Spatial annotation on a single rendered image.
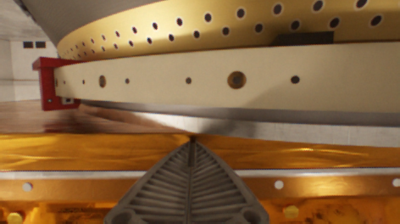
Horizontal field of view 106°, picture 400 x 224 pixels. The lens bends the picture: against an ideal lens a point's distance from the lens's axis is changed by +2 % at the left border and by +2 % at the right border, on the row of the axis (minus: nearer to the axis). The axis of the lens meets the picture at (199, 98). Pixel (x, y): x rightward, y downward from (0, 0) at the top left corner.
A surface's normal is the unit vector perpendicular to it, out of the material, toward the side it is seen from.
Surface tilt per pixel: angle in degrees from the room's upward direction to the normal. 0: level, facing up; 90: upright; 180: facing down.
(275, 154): 90
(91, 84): 90
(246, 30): 62
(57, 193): 91
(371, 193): 91
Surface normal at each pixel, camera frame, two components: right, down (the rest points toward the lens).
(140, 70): -0.37, 0.08
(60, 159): 0.02, 0.09
